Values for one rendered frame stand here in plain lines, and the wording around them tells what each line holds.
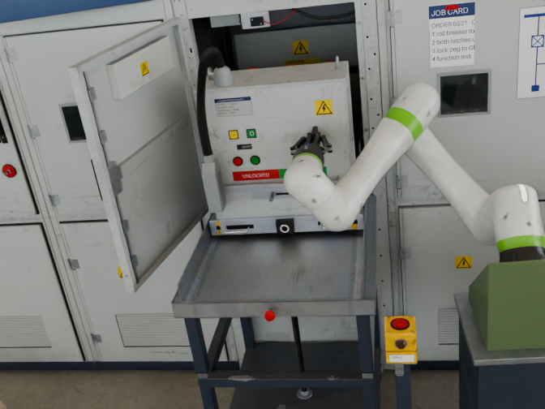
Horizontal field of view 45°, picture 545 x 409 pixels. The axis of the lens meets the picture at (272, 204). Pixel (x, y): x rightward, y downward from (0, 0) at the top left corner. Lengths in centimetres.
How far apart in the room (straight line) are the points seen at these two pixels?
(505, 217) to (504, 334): 32
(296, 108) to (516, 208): 73
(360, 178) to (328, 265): 41
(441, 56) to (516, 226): 70
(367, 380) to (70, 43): 157
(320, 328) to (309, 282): 85
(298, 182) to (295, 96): 45
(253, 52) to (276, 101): 93
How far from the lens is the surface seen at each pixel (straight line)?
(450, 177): 211
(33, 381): 342
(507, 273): 181
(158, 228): 234
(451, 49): 235
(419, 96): 197
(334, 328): 289
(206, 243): 233
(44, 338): 332
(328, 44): 299
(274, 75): 224
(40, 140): 277
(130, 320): 307
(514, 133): 248
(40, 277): 310
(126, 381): 322
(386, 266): 271
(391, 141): 190
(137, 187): 221
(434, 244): 264
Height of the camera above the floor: 197
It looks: 26 degrees down
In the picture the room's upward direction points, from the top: 8 degrees counter-clockwise
